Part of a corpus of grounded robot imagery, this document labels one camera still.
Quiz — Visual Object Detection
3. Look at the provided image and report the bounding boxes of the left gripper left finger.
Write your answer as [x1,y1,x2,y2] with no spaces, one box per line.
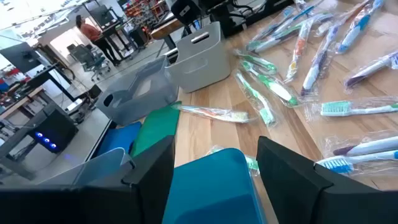
[0,136,175,224]

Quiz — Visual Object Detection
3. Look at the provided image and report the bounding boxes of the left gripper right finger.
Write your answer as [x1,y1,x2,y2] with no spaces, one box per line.
[256,136,398,224]

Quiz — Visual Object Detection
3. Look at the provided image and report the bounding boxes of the purple toothbrush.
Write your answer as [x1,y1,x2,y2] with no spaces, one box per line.
[343,50,398,94]
[322,129,398,158]
[299,24,340,98]

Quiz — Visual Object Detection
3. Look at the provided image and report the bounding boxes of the blue toothbrush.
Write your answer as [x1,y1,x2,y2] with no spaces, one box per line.
[251,0,326,43]
[336,0,386,54]
[315,150,398,177]

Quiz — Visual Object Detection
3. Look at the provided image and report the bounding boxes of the clear smoky plastic bin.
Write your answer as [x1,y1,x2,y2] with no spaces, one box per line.
[95,55,180,127]
[37,147,136,187]

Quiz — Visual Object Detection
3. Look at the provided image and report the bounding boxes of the blue flat mat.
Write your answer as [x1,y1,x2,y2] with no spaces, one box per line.
[96,121,143,157]

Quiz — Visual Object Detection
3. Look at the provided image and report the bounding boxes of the black box blue lights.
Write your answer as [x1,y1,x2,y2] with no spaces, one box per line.
[27,104,79,155]

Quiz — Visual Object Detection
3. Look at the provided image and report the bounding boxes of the green flat mat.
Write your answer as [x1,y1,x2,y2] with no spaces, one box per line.
[129,101,183,158]

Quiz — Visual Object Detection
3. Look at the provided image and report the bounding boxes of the teal plastic bin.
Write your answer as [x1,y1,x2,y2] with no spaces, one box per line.
[161,147,268,224]

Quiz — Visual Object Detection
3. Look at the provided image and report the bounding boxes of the grey office chair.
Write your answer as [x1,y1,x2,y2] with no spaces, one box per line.
[68,43,112,82]

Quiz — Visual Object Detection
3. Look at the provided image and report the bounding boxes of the black monitor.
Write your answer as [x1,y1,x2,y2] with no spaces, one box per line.
[88,4,118,29]
[0,42,41,75]

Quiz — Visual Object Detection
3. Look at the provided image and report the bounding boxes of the light grey plastic bin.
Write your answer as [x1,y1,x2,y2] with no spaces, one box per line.
[164,21,231,93]

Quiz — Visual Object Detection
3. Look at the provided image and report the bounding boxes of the person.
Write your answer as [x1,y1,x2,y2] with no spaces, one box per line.
[75,14,122,67]

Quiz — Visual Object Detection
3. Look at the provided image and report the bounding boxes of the wooden top table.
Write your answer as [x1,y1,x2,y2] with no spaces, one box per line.
[150,18,185,59]

